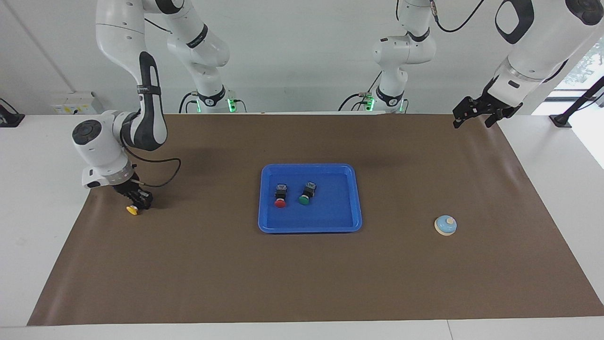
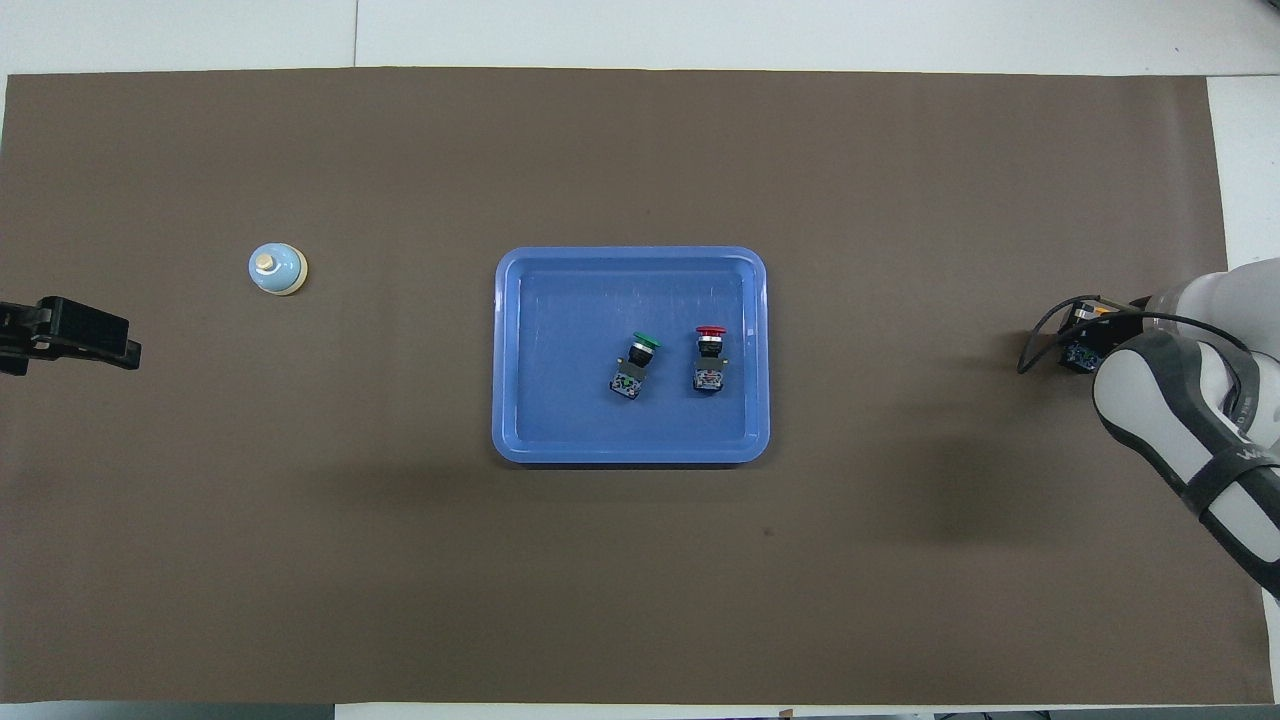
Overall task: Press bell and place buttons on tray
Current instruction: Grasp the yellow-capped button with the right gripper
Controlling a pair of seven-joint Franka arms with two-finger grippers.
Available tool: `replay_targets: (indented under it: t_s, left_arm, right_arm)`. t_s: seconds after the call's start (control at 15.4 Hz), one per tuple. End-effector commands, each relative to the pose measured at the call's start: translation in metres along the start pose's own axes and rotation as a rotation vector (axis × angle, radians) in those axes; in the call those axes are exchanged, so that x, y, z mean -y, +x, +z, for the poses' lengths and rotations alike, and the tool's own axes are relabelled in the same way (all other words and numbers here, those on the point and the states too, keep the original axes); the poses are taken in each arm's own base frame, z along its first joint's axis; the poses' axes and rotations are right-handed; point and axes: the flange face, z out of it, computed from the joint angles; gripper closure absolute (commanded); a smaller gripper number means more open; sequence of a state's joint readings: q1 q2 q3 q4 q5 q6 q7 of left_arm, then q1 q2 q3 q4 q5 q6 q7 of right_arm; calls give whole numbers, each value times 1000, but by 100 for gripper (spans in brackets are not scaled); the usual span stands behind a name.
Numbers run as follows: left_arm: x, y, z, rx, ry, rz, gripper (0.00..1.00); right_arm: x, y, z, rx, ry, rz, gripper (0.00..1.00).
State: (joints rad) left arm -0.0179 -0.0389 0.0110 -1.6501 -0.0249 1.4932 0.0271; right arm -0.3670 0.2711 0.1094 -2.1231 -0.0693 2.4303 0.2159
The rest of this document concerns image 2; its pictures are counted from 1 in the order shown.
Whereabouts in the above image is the light blue service bell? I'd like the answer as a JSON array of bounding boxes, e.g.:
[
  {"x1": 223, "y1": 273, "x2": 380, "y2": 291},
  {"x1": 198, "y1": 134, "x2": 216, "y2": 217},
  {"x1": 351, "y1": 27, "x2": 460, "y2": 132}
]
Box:
[{"x1": 248, "y1": 242, "x2": 309, "y2": 296}]

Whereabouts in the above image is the yellow push button switch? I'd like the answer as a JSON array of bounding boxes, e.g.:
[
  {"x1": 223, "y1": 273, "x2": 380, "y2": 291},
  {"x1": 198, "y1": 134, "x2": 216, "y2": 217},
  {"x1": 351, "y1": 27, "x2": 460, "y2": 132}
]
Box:
[{"x1": 1061, "y1": 304, "x2": 1117, "y2": 374}]

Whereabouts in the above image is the green push button switch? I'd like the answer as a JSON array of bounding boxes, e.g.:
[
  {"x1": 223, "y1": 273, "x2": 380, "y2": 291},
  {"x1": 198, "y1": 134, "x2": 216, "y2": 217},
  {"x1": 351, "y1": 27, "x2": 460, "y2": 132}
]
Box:
[{"x1": 609, "y1": 332, "x2": 663, "y2": 401}]

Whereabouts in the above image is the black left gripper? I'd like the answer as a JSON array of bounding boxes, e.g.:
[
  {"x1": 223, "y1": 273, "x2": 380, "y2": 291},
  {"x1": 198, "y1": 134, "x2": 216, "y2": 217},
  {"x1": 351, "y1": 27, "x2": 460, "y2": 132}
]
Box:
[{"x1": 0, "y1": 296, "x2": 143, "y2": 377}]

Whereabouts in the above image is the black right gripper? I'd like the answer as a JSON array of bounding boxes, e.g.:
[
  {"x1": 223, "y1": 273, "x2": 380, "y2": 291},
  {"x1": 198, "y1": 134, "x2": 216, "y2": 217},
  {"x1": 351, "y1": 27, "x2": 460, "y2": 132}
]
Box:
[{"x1": 1068, "y1": 297, "x2": 1151, "y2": 349}]

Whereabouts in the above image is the blue plastic tray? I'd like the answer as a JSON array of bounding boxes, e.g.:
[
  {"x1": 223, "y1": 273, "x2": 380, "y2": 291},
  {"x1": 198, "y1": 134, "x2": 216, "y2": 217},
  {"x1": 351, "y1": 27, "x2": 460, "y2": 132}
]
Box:
[{"x1": 491, "y1": 246, "x2": 771, "y2": 466}]

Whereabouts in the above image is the red push button switch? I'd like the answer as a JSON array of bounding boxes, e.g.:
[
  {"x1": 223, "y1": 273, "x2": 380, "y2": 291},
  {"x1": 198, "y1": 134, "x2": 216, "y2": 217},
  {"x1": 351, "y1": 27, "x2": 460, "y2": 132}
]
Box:
[{"x1": 692, "y1": 326, "x2": 730, "y2": 393}]

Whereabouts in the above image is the brown table mat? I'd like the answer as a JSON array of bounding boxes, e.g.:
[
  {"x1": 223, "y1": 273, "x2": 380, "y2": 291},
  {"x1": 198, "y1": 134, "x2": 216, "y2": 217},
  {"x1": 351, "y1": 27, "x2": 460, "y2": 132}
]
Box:
[{"x1": 0, "y1": 67, "x2": 1277, "y2": 706}]

